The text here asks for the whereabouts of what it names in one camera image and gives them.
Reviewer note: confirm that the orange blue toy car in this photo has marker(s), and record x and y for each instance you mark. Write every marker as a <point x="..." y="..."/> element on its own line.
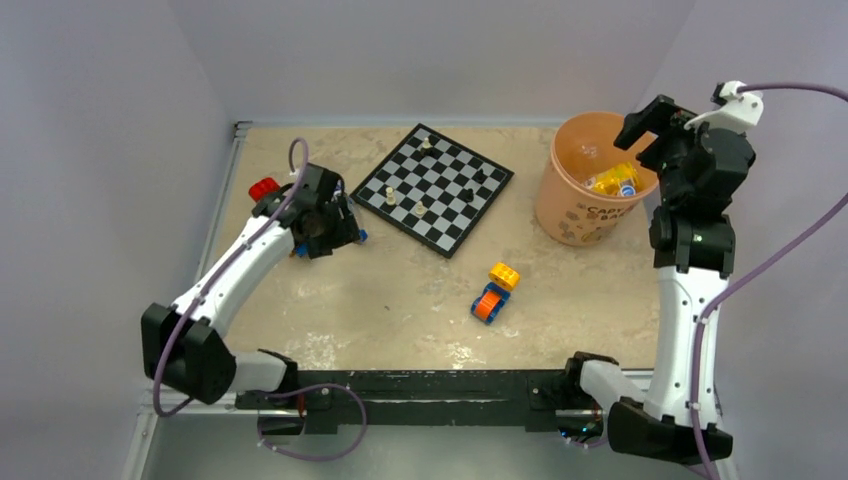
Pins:
<point x="488" y="304"/>

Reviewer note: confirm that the black chess piece top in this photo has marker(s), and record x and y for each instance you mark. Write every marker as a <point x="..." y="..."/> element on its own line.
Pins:
<point x="430" y="151"/>

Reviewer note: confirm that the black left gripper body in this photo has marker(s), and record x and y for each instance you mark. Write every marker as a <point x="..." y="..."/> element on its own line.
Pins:
<point x="320" y="212"/>

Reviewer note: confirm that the clear plastic bottle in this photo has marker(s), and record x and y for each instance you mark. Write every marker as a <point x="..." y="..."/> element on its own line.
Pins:
<point x="586" y="159"/>

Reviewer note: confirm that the yellow toy block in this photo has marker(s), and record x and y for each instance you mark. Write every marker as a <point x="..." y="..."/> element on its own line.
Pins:
<point x="504" y="276"/>

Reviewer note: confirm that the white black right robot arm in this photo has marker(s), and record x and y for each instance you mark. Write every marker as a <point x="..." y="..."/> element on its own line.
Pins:
<point x="676" y="419"/>

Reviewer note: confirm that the black chess piece middle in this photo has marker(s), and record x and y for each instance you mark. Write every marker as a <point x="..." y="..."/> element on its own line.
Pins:
<point x="466" y="195"/>

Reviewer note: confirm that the red toy block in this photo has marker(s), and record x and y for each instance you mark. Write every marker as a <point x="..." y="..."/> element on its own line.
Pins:
<point x="262" y="188"/>

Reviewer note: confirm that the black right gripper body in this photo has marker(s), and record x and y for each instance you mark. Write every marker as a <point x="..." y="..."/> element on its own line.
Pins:
<point x="668" y="154"/>

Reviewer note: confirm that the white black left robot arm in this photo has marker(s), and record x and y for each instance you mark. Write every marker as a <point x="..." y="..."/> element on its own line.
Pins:
<point x="183" y="342"/>

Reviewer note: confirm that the yellow juice bottle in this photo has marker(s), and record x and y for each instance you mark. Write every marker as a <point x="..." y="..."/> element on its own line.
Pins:
<point x="609" y="181"/>

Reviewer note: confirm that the black white chessboard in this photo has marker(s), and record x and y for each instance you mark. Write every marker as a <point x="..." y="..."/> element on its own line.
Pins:
<point x="436" y="182"/>

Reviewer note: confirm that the orange drink bottle blue label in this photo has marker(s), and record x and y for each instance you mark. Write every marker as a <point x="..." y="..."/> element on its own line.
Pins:
<point x="627" y="191"/>

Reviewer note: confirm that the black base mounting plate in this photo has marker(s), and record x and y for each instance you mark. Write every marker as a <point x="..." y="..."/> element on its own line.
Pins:
<point x="536" y="400"/>

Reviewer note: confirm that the orange plastic bin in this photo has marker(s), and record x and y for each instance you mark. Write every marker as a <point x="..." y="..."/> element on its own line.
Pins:
<point x="564" y="208"/>

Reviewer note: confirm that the blue pepsi bottle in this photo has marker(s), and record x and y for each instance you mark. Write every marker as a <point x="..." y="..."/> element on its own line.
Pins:
<point x="361" y="234"/>

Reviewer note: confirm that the aluminium table frame rail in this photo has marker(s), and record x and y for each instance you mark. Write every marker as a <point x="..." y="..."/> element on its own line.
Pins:
<point x="147" y="417"/>

